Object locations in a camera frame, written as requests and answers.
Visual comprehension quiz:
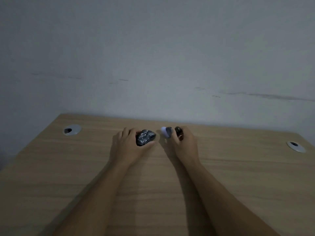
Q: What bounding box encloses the person's right hand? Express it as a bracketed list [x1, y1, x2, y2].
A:
[169, 126, 201, 168]

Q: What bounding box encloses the person's left hand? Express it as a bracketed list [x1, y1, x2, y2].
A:
[109, 127, 156, 168]

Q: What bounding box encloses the black marbled stone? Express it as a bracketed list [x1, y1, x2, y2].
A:
[136, 129, 157, 147]

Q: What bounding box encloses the dark brown polished stone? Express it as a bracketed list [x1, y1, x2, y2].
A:
[174, 126, 184, 142]

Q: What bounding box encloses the pale blue white stone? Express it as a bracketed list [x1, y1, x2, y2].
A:
[160, 126, 173, 138]

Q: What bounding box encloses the person's right forearm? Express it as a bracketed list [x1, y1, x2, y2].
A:
[180, 162, 281, 236]

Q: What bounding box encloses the person's left forearm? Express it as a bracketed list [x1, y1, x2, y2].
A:
[52, 158, 132, 236]

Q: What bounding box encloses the grey desk cable grommet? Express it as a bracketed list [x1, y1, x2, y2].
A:
[62, 124, 82, 136]
[286, 141, 306, 153]

